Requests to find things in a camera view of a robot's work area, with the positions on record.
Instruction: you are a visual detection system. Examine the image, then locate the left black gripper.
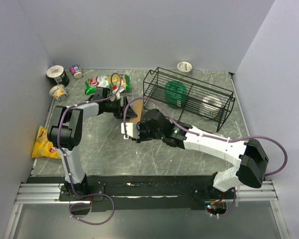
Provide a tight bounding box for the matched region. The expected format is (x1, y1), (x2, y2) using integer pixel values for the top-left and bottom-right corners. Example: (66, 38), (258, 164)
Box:
(104, 97), (137, 120)

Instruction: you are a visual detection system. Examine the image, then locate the brown cardboard express box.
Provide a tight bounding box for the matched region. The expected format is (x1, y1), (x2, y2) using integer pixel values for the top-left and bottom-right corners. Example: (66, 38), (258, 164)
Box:
(129, 100), (144, 122)

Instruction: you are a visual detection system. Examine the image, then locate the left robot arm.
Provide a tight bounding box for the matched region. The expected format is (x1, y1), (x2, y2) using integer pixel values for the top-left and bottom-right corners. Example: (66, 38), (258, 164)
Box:
(47, 87), (138, 200)

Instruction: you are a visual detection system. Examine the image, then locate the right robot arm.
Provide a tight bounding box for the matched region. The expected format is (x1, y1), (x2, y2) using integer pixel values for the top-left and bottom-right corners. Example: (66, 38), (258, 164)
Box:
(136, 109), (269, 199)

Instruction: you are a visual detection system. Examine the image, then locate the green white chips bag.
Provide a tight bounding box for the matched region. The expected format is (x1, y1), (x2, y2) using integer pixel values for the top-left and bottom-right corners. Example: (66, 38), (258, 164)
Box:
(85, 74), (131, 95)

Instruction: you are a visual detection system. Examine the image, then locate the white tape roll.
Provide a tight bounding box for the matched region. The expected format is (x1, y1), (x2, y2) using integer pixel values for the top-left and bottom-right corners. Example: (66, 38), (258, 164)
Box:
(199, 96), (223, 119)

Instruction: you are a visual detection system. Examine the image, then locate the purple yogurt cup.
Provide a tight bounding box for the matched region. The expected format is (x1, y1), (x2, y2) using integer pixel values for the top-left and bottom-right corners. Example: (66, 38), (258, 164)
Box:
(69, 64), (83, 79)

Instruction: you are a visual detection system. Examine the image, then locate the orange white yogurt cup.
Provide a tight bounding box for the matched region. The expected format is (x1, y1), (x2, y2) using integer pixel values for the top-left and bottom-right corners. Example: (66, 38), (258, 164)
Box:
(49, 84), (68, 101)

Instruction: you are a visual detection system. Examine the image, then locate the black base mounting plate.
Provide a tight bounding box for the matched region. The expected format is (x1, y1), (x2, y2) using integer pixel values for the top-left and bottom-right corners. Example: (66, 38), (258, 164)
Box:
(59, 175), (235, 212)

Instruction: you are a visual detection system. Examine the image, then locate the black tall yogurt cup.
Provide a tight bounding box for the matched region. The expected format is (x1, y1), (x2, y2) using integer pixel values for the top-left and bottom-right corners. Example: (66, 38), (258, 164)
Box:
(46, 65), (69, 87)

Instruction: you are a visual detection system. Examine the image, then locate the yellow snack bag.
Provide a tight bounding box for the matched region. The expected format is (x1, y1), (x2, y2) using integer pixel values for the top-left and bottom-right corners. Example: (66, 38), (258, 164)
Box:
(31, 126), (61, 159)

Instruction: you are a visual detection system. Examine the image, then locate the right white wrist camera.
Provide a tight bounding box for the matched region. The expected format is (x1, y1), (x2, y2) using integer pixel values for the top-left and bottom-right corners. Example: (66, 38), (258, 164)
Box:
(121, 122), (140, 139)

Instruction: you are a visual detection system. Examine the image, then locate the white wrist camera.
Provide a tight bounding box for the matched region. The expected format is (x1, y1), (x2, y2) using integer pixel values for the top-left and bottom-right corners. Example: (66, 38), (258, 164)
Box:
(121, 122), (140, 139)
(110, 85), (125, 101)

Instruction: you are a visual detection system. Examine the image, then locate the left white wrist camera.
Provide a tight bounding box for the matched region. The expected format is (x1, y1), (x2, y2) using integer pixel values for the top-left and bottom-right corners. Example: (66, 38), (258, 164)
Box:
(110, 85), (125, 101)

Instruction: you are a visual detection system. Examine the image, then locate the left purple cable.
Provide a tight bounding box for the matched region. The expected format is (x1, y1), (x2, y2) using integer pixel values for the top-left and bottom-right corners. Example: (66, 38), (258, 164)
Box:
(57, 72), (123, 227)

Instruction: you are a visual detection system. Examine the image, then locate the black wire rack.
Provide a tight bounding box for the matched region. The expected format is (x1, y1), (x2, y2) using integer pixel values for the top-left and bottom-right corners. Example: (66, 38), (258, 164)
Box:
(143, 67), (235, 132)

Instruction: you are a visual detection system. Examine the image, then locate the aluminium frame rail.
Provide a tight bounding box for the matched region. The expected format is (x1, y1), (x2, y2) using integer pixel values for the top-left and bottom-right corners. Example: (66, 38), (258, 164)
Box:
(3, 181), (290, 239)

